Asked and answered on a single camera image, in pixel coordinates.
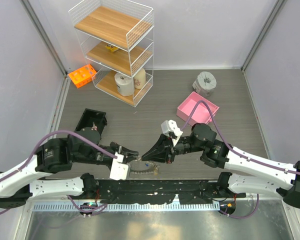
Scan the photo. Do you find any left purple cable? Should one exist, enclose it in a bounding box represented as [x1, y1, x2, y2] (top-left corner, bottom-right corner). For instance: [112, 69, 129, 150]
[0, 130, 121, 218]

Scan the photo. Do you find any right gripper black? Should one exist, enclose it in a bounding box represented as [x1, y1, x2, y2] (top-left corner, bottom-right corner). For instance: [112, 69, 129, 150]
[141, 133, 205, 164]

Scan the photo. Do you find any black storage bin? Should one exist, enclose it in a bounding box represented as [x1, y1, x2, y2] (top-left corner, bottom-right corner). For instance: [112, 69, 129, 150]
[75, 108, 108, 135]

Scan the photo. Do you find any pink open box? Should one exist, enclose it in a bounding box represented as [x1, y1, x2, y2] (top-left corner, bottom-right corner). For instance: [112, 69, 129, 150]
[176, 91, 220, 126]

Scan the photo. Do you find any yellow snack packet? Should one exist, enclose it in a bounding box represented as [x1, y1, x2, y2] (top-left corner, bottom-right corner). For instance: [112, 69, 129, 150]
[105, 44, 119, 53]

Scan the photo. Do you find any metal keyring disc with rings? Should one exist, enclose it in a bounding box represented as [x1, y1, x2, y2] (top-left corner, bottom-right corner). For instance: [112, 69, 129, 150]
[129, 160, 159, 175]

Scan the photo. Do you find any cream lotion pump bottle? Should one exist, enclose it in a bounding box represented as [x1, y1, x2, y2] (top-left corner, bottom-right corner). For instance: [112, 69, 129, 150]
[133, 68, 147, 90]

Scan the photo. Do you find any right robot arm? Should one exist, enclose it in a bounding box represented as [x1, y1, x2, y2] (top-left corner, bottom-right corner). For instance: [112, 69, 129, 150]
[141, 121, 300, 209]

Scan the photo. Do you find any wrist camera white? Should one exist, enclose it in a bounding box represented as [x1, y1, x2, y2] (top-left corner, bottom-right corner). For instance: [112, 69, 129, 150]
[160, 120, 183, 147]
[109, 152, 130, 181]

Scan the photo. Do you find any grey wrapped tissue roll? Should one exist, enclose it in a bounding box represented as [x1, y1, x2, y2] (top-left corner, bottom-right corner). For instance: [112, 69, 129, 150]
[192, 71, 217, 98]

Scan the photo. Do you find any white wire shelf rack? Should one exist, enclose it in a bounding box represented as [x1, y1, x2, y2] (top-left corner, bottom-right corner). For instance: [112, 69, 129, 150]
[68, 0, 155, 107]

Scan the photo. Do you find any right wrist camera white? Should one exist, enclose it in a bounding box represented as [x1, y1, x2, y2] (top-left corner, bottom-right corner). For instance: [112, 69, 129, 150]
[160, 120, 183, 147]

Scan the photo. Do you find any white toilet paper roll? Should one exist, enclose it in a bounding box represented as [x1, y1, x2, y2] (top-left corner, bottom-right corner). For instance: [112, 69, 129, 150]
[114, 72, 135, 97]

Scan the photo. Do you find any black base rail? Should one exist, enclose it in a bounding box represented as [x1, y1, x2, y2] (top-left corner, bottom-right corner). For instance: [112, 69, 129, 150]
[72, 179, 236, 205]

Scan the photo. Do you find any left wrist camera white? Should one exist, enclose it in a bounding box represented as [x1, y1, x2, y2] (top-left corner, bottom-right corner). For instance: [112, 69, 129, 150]
[109, 152, 130, 181]

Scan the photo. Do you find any white cable duct strip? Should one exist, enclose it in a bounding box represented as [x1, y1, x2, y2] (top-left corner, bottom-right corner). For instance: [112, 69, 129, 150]
[32, 201, 220, 212]

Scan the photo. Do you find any orange plastic crate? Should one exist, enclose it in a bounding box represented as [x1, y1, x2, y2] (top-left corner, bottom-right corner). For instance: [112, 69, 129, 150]
[68, 64, 97, 89]

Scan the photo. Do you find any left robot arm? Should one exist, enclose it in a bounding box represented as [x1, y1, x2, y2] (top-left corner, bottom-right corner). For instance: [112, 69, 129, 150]
[0, 126, 139, 210]

